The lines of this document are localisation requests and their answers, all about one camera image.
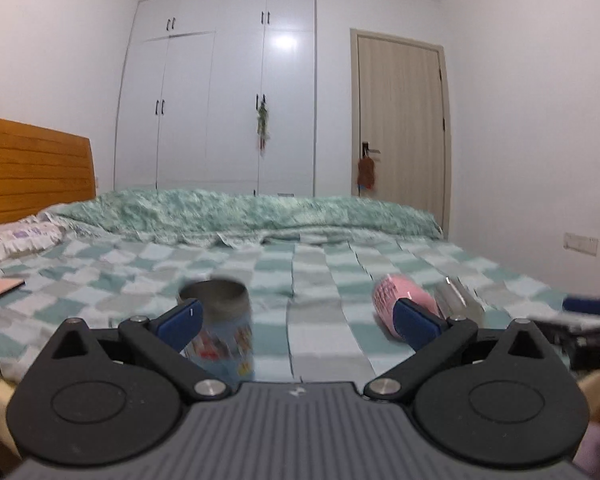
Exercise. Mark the white floral pillow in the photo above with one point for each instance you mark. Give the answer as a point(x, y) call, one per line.
point(15, 240)

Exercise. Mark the light wooden door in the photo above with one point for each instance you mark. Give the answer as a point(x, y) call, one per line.
point(402, 130)

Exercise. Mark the green checked bedsheet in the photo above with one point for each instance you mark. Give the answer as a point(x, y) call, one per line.
point(310, 280)

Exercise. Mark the blue cartoon print cup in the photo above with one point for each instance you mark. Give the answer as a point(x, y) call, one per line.
point(225, 332)

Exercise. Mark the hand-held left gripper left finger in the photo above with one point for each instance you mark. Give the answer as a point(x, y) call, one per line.
point(181, 323)

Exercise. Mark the green hanging ornament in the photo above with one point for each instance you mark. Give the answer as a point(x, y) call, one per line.
point(263, 122)

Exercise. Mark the white wardrobe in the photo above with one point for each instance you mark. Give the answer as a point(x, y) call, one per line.
point(205, 100)

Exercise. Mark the white wall socket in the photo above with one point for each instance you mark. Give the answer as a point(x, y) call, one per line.
point(580, 244)

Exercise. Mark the brown hanging ornament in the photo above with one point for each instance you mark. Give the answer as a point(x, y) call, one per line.
point(367, 172)

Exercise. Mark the wooden headboard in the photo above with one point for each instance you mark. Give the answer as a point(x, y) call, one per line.
point(30, 170)

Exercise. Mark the pink cup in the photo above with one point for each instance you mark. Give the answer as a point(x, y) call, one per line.
point(397, 294)

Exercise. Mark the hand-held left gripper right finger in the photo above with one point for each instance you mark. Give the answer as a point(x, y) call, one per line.
point(416, 323)

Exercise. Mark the green patterned quilt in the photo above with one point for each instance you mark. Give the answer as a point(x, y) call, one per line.
point(240, 215)

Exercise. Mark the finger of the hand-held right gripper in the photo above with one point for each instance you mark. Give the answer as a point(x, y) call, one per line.
point(582, 305)

